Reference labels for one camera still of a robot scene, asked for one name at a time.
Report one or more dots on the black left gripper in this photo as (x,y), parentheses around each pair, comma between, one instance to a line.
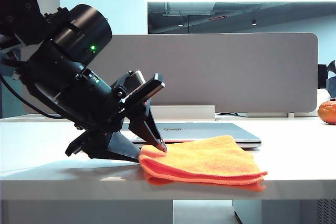
(131,103)

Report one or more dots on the orange microfibre rag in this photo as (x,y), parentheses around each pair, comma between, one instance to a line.
(199,159)

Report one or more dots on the silver Dell laptop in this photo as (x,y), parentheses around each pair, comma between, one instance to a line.
(210,130)

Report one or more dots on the grey fabric desk divider panel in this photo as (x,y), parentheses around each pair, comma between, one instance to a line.
(223,72)

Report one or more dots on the white divider clamp foot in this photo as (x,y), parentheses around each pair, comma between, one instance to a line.
(291,115)

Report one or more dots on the orange round fruit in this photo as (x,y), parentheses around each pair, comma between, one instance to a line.
(328,113)

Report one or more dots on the black computer monitor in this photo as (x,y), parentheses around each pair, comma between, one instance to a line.
(323,75)

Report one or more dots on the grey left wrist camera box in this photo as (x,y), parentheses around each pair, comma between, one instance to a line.
(134,78)

